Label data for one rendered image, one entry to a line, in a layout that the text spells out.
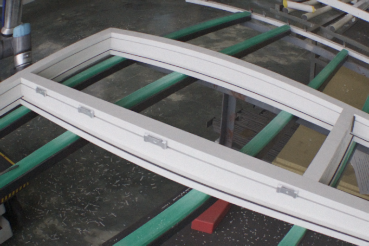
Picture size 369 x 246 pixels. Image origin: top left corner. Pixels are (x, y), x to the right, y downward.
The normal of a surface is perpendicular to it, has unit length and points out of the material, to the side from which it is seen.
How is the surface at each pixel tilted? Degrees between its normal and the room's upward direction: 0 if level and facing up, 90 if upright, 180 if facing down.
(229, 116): 90
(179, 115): 0
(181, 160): 90
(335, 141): 0
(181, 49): 90
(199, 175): 90
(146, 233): 0
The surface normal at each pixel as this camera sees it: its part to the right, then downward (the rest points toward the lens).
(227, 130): -0.58, 0.38
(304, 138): 0.04, -0.87
